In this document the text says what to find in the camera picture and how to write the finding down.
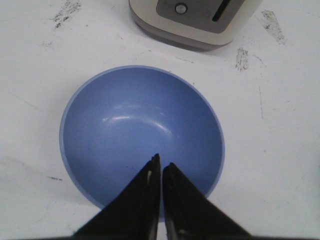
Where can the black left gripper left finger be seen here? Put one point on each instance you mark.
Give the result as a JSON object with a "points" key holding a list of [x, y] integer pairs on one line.
{"points": [[134, 214]]}

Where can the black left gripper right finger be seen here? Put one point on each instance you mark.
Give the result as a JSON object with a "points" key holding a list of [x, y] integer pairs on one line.
{"points": [[190, 216]]}

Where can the blue bowl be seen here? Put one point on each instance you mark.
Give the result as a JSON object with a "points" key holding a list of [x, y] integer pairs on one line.
{"points": [[119, 119]]}

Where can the cream and steel toaster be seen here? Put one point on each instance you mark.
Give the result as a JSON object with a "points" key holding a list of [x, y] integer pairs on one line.
{"points": [[194, 24]]}

